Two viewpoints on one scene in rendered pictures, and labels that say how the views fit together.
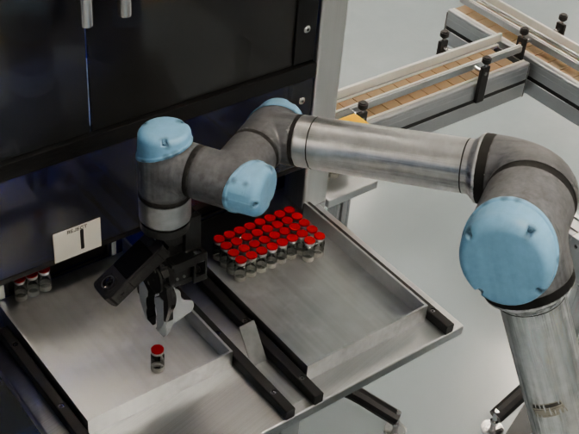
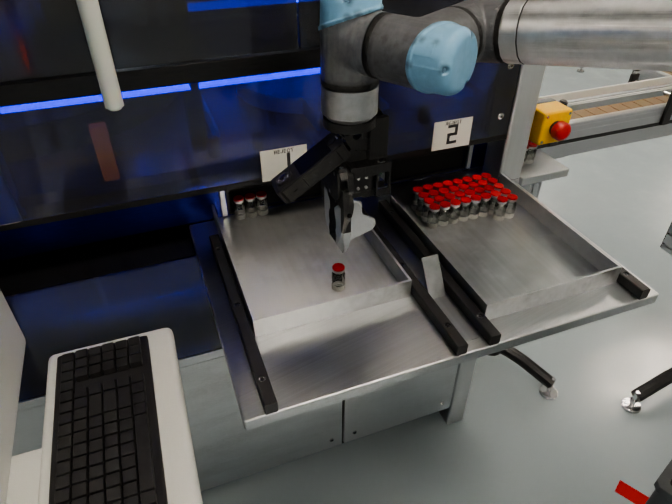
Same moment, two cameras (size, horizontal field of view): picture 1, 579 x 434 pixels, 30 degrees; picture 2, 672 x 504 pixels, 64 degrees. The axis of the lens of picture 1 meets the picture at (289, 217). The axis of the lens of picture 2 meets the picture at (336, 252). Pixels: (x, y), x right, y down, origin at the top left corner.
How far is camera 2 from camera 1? 0.88 m
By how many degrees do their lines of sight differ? 16
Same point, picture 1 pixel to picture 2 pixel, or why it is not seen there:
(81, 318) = (284, 238)
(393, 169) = (638, 38)
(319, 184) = (516, 160)
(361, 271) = (549, 233)
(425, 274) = not seen: hidden behind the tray
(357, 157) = (586, 28)
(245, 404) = (416, 333)
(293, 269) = (483, 224)
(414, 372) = (567, 351)
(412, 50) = not seen: hidden behind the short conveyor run
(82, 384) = (265, 290)
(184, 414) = (353, 333)
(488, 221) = not seen: outside the picture
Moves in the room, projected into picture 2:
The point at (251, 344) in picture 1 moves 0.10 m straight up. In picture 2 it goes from (431, 276) to (438, 226)
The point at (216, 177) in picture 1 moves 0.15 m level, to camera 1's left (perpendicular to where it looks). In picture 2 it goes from (401, 38) to (275, 25)
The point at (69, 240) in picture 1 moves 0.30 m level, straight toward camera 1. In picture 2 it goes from (276, 161) to (236, 268)
